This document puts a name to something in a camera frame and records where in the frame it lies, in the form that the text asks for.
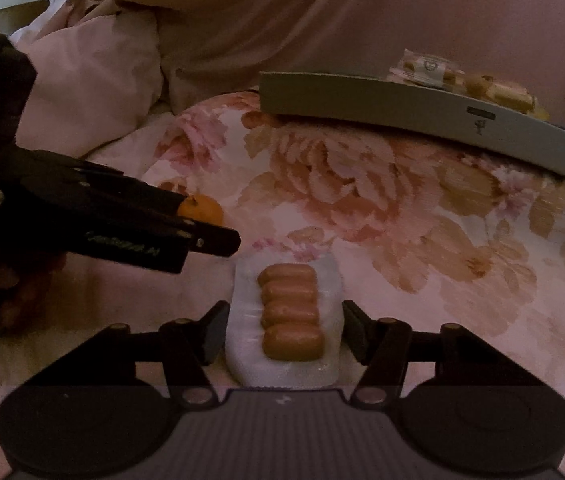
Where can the white sausage packet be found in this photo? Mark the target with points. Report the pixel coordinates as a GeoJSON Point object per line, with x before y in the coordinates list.
{"type": "Point", "coordinates": [290, 310]}

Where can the clear round label packet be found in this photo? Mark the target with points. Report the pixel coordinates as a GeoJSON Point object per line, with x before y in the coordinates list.
{"type": "Point", "coordinates": [427, 67]}

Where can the pale pink quilt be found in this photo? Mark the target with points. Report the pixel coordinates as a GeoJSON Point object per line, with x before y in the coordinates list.
{"type": "Point", "coordinates": [92, 85]}

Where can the pink curtain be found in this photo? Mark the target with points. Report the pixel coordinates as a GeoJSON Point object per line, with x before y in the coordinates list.
{"type": "Point", "coordinates": [337, 20]}

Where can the mandarin orange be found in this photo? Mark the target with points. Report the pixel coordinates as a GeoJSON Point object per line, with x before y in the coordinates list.
{"type": "Point", "coordinates": [207, 210]}

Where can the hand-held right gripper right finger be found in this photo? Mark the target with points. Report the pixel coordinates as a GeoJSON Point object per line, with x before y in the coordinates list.
{"type": "Point", "coordinates": [355, 332]}

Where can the grey cardboard box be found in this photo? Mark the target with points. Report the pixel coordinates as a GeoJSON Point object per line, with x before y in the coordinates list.
{"type": "Point", "coordinates": [412, 110]}

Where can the floral bed sheet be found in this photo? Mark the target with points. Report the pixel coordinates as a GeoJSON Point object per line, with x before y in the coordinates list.
{"type": "Point", "coordinates": [387, 210]}

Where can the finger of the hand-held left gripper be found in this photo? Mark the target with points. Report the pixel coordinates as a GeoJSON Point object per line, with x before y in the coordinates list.
{"type": "Point", "coordinates": [127, 254]}
{"type": "Point", "coordinates": [162, 220]}

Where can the wooden headboard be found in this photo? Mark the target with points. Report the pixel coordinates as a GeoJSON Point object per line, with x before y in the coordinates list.
{"type": "Point", "coordinates": [7, 17]}

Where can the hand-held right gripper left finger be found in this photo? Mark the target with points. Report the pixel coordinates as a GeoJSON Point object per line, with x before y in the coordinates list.
{"type": "Point", "coordinates": [220, 332]}

